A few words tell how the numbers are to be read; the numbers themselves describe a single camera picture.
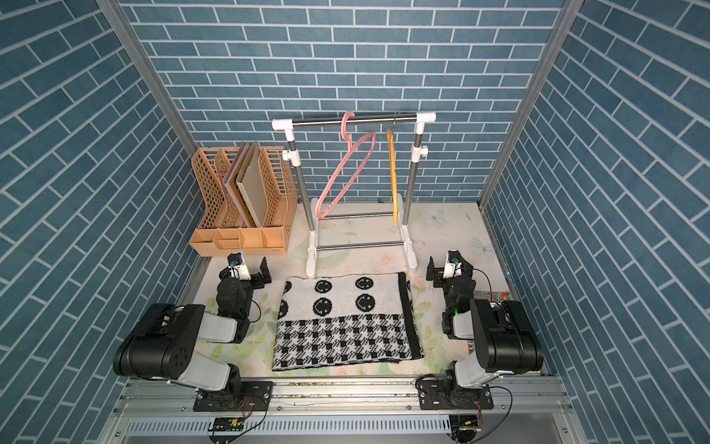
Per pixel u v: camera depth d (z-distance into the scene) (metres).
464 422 0.70
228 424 0.72
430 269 0.84
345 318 0.84
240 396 0.69
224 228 0.99
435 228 1.13
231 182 0.86
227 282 0.77
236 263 0.75
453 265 0.76
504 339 0.45
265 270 0.84
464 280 0.72
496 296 0.91
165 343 0.47
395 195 0.72
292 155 0.78
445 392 0.73
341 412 0.72
